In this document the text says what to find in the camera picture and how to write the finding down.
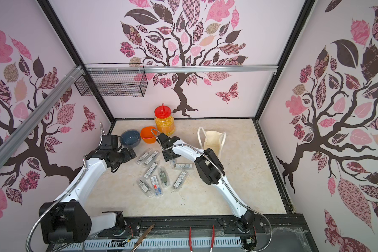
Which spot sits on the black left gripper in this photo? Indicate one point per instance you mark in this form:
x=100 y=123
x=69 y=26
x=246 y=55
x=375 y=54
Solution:
x=128 y=156

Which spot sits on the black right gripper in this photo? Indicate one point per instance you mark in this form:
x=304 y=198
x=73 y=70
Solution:
x=165 y=142

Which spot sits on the cream canvas tote bag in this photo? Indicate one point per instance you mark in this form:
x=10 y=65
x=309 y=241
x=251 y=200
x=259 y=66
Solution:
x=211 y=139

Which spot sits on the green compass set case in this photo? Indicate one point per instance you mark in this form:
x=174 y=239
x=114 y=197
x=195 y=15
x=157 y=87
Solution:
x=164 y=177

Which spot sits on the blue red compass set case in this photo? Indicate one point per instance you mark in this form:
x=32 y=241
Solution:
x=156 y=183

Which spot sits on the red lid yellow candy jar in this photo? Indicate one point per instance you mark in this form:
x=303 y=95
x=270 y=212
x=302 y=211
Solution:
x=164 y=120

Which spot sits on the orange plastic bowl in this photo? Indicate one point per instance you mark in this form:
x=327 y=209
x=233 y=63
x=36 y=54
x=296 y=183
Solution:
x=147 y=135

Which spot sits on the blue grey bowl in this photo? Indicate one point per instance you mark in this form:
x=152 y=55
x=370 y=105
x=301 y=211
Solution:
x=130 y=138

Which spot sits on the brown flat stick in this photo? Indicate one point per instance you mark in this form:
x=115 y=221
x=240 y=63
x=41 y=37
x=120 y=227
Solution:
x=142 y=237

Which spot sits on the black wire basket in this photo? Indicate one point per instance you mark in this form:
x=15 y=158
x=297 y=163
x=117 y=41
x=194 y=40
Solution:
x=125 y=81

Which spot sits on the aluminium rail back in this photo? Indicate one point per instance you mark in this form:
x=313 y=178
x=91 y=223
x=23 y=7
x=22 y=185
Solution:
x=187 y=69

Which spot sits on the aluminium rail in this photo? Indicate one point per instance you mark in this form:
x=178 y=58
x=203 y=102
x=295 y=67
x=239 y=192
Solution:
x=187 y=69
x=9 y=147

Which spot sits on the aluminium rail left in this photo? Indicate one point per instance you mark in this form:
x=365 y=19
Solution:
x=9 y=147

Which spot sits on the white slotted cable duct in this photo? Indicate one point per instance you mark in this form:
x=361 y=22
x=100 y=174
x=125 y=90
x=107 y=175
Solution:
x=200 y=244

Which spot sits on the black left corner post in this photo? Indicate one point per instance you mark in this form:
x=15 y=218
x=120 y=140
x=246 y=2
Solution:
x=72 y=51

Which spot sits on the black corner frame post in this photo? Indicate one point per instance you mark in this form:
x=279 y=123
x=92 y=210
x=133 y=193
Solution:
x=288 y=49

